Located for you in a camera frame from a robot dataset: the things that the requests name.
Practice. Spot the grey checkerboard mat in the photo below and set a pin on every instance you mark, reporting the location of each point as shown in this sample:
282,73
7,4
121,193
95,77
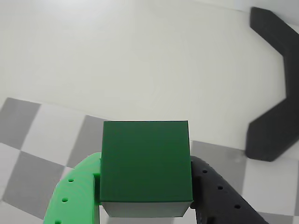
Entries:
35,149

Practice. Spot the dark green dice cube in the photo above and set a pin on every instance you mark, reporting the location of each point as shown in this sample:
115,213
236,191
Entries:
144,163

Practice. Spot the black cross-shaped stand base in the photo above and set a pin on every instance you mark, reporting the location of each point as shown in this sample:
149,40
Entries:
289,93

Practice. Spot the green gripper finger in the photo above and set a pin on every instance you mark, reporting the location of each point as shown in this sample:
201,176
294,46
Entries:
74,191

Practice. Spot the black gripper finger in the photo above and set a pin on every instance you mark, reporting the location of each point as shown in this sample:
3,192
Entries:
217,200

